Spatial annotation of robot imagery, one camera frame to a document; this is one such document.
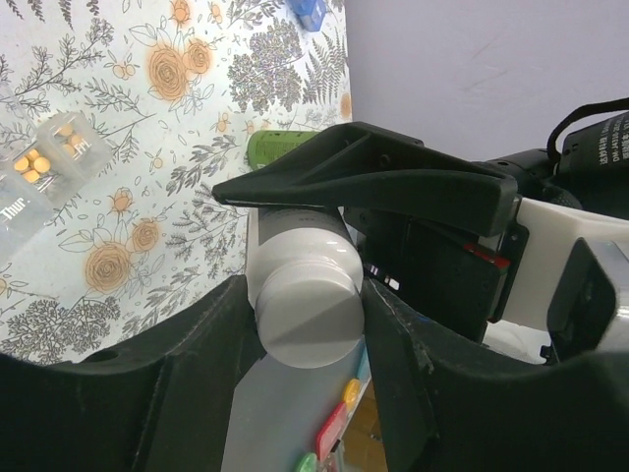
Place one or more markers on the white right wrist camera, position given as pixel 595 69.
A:
pixel 570 292

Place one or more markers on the colourful button panel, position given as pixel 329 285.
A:
pixel 350 437

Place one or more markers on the white bottle cap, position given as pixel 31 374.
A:
pixel 309 315

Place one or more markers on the blue pill organizer lid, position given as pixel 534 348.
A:
pixel 310 13

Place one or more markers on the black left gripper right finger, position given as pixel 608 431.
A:
pixel 445 403

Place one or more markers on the green pill bottle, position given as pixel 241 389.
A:
pixel 266 146

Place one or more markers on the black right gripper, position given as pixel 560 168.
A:
pixel 452 277

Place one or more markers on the orange pills in organizer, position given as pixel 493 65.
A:
pixel 49 158

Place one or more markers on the white pill bottle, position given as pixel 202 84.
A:
pixel 278 236

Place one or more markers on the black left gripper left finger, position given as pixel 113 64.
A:
pixel 159 401

